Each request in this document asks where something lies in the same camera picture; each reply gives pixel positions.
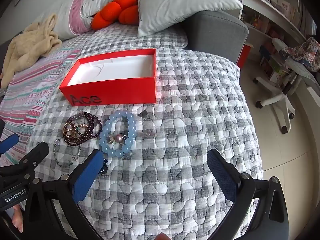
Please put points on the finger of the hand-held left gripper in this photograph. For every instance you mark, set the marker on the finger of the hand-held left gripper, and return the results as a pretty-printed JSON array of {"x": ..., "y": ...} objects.
[
  {"x": 32, "y": 155},
  {"x": 10, "y": 142}
]

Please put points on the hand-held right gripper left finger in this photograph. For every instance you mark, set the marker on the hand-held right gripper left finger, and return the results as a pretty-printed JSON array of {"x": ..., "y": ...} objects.
[{"x": 85, "y": 177}]

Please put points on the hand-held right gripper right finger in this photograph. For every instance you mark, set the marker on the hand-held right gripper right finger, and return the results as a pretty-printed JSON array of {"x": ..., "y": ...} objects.
[{"x": 222, "y": 177}]

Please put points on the dark blue bead ornament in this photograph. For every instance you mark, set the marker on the dark blue bead ornament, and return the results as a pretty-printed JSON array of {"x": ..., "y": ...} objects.
[{"x": 104, "y": 167}]

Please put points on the purple pearl pendant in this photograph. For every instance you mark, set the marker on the purple pearl pendant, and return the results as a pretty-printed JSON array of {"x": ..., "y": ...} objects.
[{"x": 116, "y": 138}]

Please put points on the silver hair clip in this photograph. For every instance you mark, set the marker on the silver hair clip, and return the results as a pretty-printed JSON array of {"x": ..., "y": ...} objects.
[{"x": 150, "y": 135}]

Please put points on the red cardboard box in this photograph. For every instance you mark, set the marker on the red cardboard box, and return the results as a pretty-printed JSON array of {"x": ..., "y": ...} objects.
[{"x": 112, "y": 90}]

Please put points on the person's right hand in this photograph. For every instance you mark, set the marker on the person's right hand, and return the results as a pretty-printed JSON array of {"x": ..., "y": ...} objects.
[{"x": 163, "y": 236}]

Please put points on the pink striped blanket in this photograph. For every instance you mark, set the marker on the pink striped blanket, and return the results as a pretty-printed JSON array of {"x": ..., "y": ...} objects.
[{"x": 32, "y": 90}]

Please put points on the grey checked quilt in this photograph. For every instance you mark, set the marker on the grey checked quilt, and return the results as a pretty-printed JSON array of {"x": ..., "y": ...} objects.
[{"x": 187, "y": 130}]

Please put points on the beige plush garment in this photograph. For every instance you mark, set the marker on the beige plush garment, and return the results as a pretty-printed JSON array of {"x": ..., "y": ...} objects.
[{"x": 27, "y": 47}]

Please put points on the white office chair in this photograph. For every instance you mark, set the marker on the white office chair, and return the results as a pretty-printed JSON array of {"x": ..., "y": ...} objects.
[{"x": 277, "y": 97}]

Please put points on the red storage box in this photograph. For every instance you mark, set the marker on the red storage box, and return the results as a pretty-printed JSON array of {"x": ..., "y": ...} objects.
[{"x": 243, "y": 57}]

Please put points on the grey sofa armrest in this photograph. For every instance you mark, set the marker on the grey sofa armrest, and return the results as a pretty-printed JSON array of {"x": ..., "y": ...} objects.
[{"x": 215, "y": 35}]

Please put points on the white pillow with pink trim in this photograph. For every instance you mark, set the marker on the white pillow with pink trim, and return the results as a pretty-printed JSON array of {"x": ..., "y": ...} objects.
[{"x": 75, "y": 12}]

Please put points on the floral cloth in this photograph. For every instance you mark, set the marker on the floral cloth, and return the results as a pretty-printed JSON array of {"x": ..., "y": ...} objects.
[{"x": 305, "y": 52}]

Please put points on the orange knot cushion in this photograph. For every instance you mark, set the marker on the orange knot cushion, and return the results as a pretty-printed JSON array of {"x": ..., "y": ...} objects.
[{"x": 107, "y": 12}]

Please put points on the grey printed pillow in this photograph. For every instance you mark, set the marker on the grey printed pillow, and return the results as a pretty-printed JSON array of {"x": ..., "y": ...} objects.
[{"x": 175, "y": 7}]

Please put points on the white wall shelf unit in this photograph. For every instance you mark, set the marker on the white wall shelf unit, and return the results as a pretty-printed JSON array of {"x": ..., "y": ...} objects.
[{"x": 270, "y": 7}]

